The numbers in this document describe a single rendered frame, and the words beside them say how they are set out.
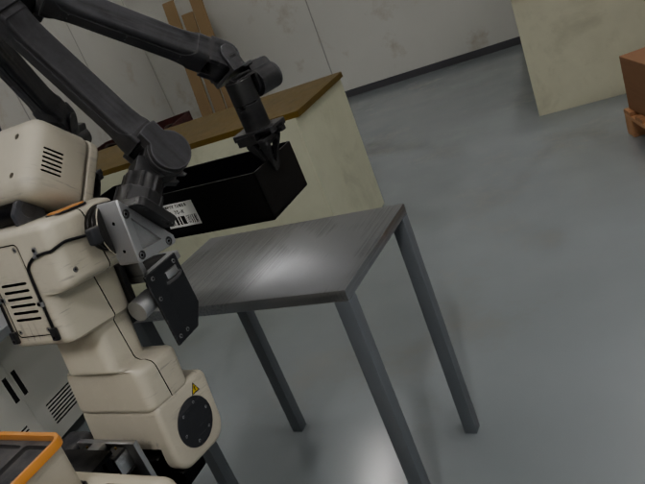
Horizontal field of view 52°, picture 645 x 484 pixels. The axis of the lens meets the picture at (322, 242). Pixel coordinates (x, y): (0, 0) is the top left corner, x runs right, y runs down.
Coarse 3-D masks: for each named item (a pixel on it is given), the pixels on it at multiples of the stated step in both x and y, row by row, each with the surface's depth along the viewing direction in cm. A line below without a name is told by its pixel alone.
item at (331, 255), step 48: (240, 240) 205; (288, 240) 189; (336, 240) 176; (384, 240) 169; (192, 288) 182; (240, 288) 170; (288, 288) 159; (336, 288) 150; (432, 288) 192; (144, 336) 184; (432, 336) 196; (384, 384) 158
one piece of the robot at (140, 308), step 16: (160, 256) 137; (176, 256) 134; (128, 272) 130; (144, 272) 129; (160, 272) 130; (176, 272) 133; (160, 288) 129; (176, 288) 133; (128, 304) 127; (144, 304) 127; (160, 304) 129; (176, 304) 132; (192, 304) 137; (176, 320) 132; (192, 320) 136; (176, 336) 131
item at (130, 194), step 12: (132, 180) 114; (144, 180) 114; (156, 180) 116; (120, 192) 113; (132, 192) 112; (144, 192) 113; (156, 192) 114; (132, 204) 109; (144, 204) 109; (156, 204) 111; (144, 216) 113; (156, 216) 112; (168, 216) 113
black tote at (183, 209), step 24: (288, 144) 148; (192, 168) 163; (216, 168) 160; (240, 168) 157; (264, 168) 138; (288, 168) 146; (168, 192) 147; (192, 192) 144; (216, 192) 142; (240, 192) 139; (264, 192) 137; (288, 192) 145; (192, 216) 148; (216, 216) 145; (240, 216) 142; (264, 216) 140
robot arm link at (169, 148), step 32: (0, 0) 109; (32, 0) 117; (0, 32) 112; (32, 32) 112; (32, 64) 114; (64, 64) 113; (96, 96) 115; (128, 128) 116; (160, 128) 117; (128, 160) 123; (160, 160) 115
